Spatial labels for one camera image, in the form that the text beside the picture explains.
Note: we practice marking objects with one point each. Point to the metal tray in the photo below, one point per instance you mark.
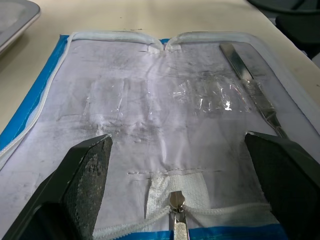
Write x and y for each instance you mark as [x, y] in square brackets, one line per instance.
[12, 20]

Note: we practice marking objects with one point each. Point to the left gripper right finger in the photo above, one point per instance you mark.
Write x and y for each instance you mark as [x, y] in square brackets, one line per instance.
[287, 180]

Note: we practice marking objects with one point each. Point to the blue surgical instrument pack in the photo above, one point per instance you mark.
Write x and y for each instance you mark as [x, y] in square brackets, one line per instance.
[150, 100]

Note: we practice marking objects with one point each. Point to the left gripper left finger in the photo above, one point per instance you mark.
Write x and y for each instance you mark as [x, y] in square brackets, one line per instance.
[82, 175]

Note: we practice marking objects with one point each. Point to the black rounded shape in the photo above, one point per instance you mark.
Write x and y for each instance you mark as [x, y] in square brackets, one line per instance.
[300, 35]

